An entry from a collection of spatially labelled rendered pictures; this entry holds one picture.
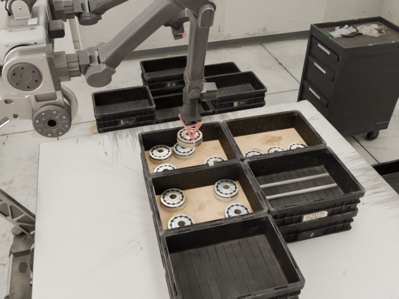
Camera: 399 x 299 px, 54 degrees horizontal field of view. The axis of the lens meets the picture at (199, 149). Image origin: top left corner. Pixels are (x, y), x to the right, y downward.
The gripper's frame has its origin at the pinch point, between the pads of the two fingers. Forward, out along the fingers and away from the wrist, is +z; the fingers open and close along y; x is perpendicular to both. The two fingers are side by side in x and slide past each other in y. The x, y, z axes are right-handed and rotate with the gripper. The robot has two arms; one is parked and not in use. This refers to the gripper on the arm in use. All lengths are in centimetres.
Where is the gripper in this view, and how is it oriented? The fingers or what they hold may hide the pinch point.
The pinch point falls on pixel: (189, 132)
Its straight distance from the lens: 158.3
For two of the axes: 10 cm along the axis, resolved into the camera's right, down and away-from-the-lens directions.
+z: -0.3, 8.0, 6.0
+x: -9.4, 1.8, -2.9
